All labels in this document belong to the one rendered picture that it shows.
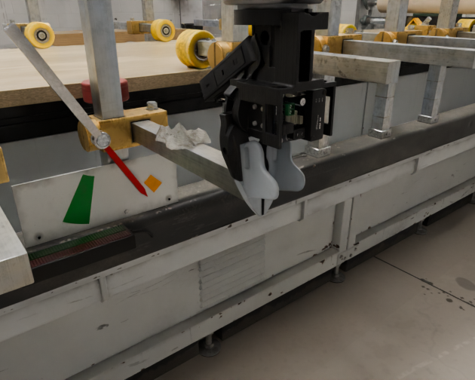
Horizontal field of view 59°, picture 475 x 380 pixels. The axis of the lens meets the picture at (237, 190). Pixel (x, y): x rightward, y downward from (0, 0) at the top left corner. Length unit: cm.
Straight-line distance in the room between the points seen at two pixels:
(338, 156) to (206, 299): 59
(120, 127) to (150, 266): 30
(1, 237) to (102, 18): 36
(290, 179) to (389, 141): 77
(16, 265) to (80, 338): 79
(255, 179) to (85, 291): 47
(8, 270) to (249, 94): 25
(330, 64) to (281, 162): 26
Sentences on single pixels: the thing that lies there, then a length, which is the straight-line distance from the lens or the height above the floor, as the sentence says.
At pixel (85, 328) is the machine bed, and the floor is 30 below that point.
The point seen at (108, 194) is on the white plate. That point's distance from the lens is 70.
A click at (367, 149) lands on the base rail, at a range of 112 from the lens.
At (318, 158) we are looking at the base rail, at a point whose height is 70.
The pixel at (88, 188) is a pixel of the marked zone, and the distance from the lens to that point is 69.
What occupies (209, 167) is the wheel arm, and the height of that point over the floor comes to 85.
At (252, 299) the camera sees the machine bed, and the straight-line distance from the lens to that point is 140.
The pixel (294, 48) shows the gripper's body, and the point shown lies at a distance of 37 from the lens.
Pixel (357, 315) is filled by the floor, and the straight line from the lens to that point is 164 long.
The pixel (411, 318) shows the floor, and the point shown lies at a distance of 169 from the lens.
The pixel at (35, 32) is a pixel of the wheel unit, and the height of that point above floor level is 95.
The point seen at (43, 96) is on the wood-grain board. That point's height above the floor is 88.
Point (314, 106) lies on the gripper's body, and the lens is 39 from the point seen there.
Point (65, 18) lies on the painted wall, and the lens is 816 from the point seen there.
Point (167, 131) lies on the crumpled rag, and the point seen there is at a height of 87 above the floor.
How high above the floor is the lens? 103
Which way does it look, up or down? 24 degrees down
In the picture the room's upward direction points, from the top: straight up
